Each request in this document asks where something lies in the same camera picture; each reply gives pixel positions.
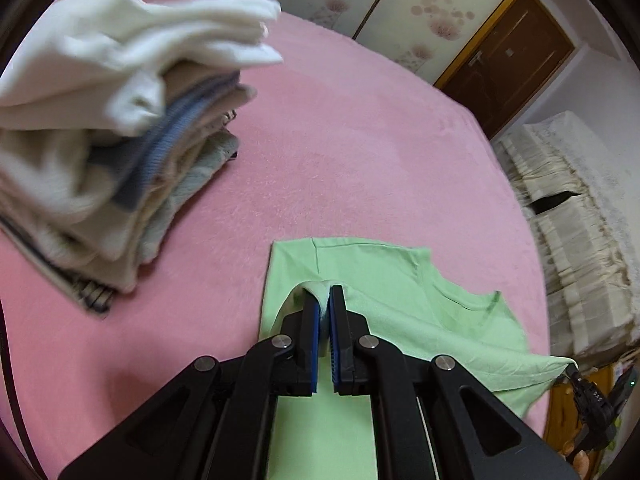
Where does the stack of folded clothes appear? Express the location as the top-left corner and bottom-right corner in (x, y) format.
(0, 0), (286, 316)

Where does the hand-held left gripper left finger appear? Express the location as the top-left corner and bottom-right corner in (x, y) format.
(57, 292), (321, 480)

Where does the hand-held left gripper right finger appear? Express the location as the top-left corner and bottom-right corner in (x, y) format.
(327, 284), (583, 480)

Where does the green t-shirt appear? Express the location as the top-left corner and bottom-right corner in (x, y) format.
(257, 236), (578, 480)

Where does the floral sliding-door wardrobe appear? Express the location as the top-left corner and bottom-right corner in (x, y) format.
(200, 0), (546, 86)

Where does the yellow wooden drawer cabinet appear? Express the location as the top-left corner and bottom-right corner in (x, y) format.
(542, 362), (621, 466)

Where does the white lace cloth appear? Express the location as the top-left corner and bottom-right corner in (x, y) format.
(525, 110), (640, 221)

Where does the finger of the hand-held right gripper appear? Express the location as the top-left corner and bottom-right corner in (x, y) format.
(561, 366), (588, 396)

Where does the pink bed blanket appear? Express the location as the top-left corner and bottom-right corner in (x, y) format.
(0, 0), (553, 480)

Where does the brown wooden door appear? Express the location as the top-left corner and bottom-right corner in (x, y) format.
(435, 0), (576, 138)

